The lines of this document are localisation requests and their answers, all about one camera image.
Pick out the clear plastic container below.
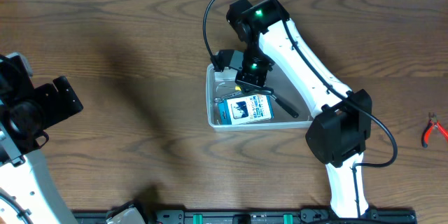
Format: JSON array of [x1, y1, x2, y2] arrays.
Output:
[[205, 64, 313, 132]]

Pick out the blue white screw box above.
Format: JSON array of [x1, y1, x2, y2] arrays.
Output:
[[218, 94, 274, 125]]

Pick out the silver wrench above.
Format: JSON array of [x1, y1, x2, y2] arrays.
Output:
[[213, 91, 243, 104]]

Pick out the small claw hammer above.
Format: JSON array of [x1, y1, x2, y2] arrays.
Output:
[[270, 93, 299, 118]]

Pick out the red handled pliers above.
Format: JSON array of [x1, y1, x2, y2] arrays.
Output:
[[421, 113, 447, 148]]

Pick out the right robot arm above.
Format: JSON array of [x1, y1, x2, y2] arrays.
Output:
[[226, 0, 372, 218]]

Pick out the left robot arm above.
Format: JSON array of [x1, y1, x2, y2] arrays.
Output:
[[1, 52, 83, 223]]

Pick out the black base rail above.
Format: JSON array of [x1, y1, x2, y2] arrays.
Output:
[[71, 209, 417, 224]]

